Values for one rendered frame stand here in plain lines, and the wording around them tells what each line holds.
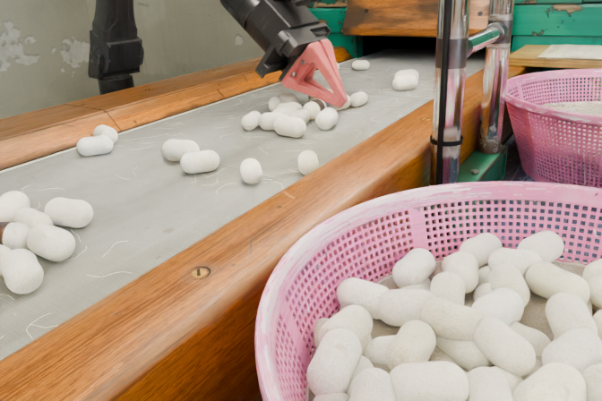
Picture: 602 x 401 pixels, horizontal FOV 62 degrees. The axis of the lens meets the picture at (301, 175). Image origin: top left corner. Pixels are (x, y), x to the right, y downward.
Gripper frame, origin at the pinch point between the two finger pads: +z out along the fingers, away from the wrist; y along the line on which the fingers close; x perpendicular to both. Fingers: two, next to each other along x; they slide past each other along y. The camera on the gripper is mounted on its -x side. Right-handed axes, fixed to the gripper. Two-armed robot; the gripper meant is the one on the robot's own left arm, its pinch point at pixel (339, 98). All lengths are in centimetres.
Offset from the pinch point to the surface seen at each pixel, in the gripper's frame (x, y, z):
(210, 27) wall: 94, 123, -97
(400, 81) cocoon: -0.8, 14.7, 1.7
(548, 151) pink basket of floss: -12.8, 1.6, 20.1
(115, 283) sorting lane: -3.0, -38.4, 6.2
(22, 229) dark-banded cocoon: 1.1, -38.9, -1.0
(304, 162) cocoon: -4.7, -19.8, 6.0
